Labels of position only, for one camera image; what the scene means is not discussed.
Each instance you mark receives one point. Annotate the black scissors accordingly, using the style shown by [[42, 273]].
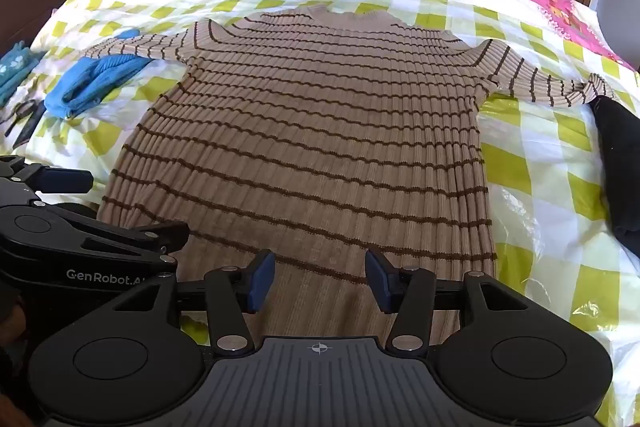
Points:
[[22, 117]]

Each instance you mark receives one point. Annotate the teal floral cloth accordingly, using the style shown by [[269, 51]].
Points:
[[14, 67]]

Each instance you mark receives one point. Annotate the green checked floral quilt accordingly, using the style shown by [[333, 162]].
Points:
[[525, 32]]

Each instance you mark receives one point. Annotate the tan brown-striped knit sweater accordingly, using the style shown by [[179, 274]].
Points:
[[310, 132]]

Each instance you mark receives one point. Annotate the black garment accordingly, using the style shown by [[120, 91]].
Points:
[[620, 167]]

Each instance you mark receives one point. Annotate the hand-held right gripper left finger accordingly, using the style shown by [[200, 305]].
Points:
[[262, 281]]

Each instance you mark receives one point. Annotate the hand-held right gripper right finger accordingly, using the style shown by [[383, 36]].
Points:
[[378, 281]]

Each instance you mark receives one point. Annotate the blue knit garment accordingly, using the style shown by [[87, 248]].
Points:
[[97, 79]]

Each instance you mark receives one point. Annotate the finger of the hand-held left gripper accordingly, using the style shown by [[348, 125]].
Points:
[[65, 181], [125, 227]]

